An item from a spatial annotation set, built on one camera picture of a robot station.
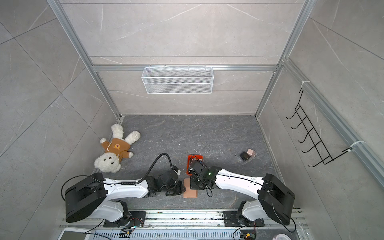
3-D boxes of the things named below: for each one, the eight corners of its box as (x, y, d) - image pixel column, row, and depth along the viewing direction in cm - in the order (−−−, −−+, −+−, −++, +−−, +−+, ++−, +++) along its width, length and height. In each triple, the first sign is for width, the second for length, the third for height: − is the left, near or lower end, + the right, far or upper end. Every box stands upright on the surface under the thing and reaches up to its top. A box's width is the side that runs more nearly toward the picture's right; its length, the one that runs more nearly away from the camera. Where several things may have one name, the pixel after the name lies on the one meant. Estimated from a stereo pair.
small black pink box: (243, 162, 96) (245, 160, 94) (238, 154, 100) (239, 151, 98) (256, 157, 99) (258, 155, 96) (250, 149, 102) (252, 147, 100)
